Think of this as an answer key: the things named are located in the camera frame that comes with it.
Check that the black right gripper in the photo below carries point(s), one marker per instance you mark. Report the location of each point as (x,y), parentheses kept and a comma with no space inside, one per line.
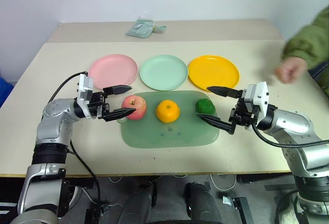
(244,114)

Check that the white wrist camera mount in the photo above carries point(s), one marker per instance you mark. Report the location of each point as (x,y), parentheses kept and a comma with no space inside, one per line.
(260,95)
(84,86)

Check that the red apple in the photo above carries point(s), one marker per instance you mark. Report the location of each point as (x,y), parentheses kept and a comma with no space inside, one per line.
(138,104)

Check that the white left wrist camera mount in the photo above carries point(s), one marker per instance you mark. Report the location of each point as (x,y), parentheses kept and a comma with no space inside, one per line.
(84,86)

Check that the light green plate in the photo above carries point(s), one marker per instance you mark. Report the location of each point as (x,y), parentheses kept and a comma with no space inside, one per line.
(163,72)

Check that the forearm in green jacket sleeve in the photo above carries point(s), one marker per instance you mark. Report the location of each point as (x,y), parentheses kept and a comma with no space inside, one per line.
(311,41)

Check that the clear bag with green contents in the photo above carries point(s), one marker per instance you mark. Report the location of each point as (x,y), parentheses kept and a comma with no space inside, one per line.
(140,30)

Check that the orange mandarin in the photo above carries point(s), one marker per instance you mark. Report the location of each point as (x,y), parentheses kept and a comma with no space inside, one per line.
(167,112)

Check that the person's bare hand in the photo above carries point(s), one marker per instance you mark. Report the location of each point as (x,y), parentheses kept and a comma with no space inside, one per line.
(291,70)

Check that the blue object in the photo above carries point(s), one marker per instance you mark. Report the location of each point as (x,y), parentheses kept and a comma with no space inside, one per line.
(5,91)

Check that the yellow plate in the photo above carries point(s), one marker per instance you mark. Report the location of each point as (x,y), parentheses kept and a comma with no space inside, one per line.
(213,72)

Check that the pink plate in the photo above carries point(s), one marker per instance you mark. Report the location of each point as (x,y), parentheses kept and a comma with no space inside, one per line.
(113,70)

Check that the green round vegetable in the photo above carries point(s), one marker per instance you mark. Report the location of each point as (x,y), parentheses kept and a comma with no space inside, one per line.
(205,107)

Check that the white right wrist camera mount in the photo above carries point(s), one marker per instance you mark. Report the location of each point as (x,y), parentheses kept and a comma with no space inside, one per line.
(260,95)

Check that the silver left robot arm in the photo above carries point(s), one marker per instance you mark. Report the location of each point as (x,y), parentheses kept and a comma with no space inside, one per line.
(51,129)

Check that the metal table leg bracket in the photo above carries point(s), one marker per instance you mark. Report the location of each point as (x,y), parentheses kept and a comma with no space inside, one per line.
(236,204)

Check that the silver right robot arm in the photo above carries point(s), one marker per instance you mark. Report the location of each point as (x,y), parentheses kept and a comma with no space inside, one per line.
(295,126)

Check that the translucent green tray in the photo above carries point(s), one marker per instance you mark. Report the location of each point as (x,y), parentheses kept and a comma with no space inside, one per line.
(169,136)

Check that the dark rounded shape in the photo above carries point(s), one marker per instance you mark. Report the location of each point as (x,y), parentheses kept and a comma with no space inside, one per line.
(203,203)

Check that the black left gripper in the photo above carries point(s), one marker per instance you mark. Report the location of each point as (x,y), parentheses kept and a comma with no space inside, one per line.
(99,104)

